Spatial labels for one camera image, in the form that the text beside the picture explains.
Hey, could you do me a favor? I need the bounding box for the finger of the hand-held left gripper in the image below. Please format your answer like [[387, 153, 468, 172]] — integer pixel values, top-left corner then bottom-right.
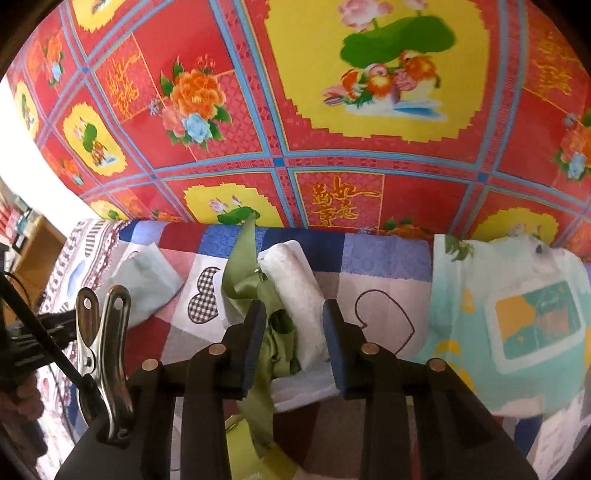
[[0, 322, 77, 389], [34, 311, 78, 326]]

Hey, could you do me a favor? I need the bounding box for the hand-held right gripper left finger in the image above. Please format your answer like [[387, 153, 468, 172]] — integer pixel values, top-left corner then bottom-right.
[[54, 301, 269, 480]]

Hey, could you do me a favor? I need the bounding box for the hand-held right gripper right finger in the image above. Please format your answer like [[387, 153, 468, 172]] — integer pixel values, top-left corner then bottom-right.
[[322, 299, 539, 480]]

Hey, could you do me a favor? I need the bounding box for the white foam packaging tray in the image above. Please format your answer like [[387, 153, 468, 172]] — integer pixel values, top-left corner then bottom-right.
[[212, 240, 342, 414]]

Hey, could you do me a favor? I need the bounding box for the wooden desk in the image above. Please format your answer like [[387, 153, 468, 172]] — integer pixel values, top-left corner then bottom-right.
[[9, 215, 68, 310]]

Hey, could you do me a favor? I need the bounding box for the metal spring clip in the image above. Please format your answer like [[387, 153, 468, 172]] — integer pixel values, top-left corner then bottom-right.
[[75, 285, 134, 446]]

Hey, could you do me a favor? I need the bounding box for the pale blue cloth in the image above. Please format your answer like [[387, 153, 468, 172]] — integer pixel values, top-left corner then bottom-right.
[[110, 244, 185, 326]]

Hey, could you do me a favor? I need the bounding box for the teal printed plastic bag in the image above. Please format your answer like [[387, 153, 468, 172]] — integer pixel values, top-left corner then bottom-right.
[[418, 233, 591, 418]]

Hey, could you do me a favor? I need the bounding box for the white printed sheet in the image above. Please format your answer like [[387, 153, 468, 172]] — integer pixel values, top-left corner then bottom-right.
[[526, 397, 591, 480]]

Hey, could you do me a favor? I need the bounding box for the red floral wall cloth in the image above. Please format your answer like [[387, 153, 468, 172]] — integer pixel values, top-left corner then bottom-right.
[[0, 0, 591, 250]]

